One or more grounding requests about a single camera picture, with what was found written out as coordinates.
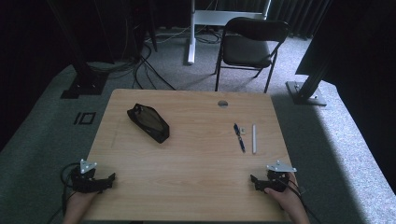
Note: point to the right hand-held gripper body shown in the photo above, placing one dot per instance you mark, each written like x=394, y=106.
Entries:
x=277, y=179

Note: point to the black stand with metal base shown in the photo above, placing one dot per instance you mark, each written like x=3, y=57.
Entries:
x=308, y=88

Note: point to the black pencil case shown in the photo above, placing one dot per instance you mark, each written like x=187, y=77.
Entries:
x=148, y=127

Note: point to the black folding chair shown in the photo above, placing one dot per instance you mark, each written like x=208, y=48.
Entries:
x=249, y=49

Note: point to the blue pen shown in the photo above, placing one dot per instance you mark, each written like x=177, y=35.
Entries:
x=239, y=137

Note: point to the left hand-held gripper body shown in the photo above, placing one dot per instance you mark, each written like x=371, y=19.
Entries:
x=81, y=182

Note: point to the person's right hand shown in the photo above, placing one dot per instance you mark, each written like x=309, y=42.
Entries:
x=286, y=199

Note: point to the small beige eraser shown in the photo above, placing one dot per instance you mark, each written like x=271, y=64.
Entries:
x=243, y=131

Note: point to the person's left hand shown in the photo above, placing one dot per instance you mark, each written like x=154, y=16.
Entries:
x=78, y=202

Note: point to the round grey table grommet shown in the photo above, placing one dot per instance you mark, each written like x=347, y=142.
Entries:
x=222, y=103

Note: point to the white pen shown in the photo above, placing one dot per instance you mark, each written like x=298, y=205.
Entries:
x=254, y=139

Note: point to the white desk frame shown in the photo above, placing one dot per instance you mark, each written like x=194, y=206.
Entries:
x=199, y=21

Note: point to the dark curtain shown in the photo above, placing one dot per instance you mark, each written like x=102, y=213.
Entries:
x=299, y=15

